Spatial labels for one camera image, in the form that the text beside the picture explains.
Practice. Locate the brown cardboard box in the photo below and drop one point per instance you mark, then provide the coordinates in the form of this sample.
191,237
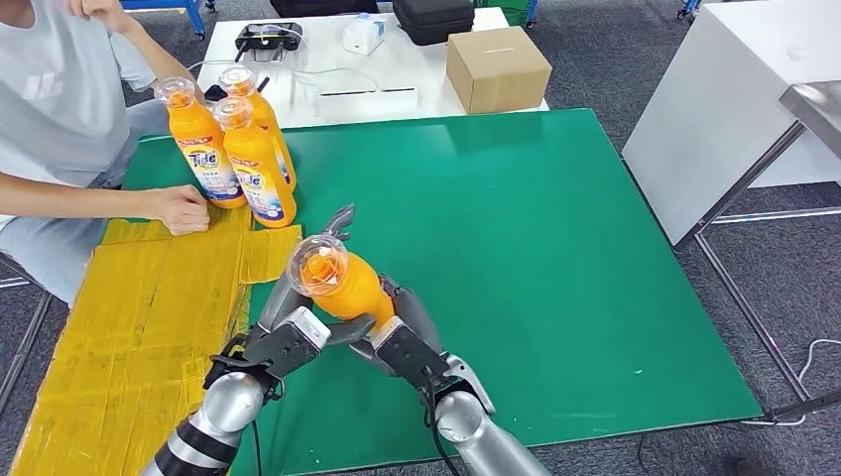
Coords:
498,66

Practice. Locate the yellow taped cardboard sheet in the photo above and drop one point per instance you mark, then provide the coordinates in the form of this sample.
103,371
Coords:
131,341

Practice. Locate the person's right hand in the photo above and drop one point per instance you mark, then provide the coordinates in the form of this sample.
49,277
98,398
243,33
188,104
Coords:
180,210

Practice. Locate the long white box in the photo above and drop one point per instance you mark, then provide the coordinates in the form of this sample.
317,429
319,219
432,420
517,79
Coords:
366,104

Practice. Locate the person's left hand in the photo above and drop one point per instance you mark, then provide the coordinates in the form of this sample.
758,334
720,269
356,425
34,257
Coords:
98,10

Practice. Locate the green plastic crate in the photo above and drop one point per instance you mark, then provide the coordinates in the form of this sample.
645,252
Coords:
504,3

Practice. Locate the white tissue box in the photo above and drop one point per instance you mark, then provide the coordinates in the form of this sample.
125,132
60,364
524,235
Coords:
362,34

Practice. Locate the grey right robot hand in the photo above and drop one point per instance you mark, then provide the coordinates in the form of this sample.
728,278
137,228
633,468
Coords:
420,322

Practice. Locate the person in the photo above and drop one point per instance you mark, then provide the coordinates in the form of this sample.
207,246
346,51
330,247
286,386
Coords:
59,112

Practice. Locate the grey metal table frame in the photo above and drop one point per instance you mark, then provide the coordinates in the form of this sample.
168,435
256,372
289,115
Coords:
749,178

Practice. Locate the black carry case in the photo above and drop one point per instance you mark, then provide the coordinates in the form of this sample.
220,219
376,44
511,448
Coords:
432,20

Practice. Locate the black smartphone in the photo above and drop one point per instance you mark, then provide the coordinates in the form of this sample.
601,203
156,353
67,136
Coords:
211,93

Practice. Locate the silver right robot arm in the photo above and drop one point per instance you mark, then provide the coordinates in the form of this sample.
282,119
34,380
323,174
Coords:
473,427

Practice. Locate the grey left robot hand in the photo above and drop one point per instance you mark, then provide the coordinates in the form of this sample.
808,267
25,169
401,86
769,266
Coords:
276,302

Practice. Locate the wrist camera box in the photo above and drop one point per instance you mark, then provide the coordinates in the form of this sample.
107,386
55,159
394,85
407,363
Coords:
282,348
410,355

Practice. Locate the blue gantry frame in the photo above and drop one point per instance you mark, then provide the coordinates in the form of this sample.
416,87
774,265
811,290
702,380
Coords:
533,13
194,13

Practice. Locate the person's right forearm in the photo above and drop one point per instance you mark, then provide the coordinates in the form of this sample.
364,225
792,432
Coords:
79,197

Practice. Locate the person's left forearm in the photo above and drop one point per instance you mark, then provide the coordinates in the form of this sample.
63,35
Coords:
148,49

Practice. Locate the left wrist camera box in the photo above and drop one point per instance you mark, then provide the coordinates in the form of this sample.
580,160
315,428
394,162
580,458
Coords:
282,348

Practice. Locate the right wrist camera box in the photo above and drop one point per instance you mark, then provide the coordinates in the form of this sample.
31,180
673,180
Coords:
410,355

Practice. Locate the black handheld controller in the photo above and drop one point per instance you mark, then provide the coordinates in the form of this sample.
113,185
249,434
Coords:
269,39

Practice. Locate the white side table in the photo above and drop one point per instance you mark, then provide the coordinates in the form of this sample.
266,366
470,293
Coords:
713,98

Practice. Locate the orange Tide detergent bottle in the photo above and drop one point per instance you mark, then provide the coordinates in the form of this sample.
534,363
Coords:
259,164
266,118
197,138
355,289

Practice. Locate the steel table top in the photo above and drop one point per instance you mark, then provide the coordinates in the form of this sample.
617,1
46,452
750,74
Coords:
818,112

